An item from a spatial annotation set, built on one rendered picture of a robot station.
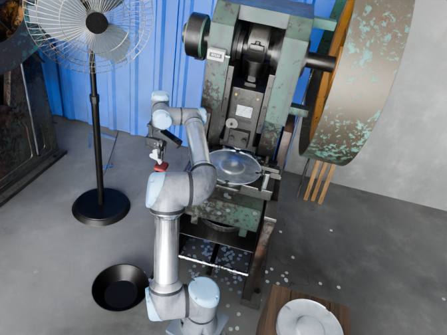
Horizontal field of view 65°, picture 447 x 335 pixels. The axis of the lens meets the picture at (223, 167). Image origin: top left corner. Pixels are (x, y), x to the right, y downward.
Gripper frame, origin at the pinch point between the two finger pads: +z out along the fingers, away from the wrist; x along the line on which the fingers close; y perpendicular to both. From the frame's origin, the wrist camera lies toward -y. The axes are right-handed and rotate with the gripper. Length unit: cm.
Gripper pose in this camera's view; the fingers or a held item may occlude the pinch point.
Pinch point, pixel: (161, 161)
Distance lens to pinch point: 171.3
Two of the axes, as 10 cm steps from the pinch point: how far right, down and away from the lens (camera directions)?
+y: -9.7, -2.4, 0.9
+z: -1.5, 8.1, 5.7
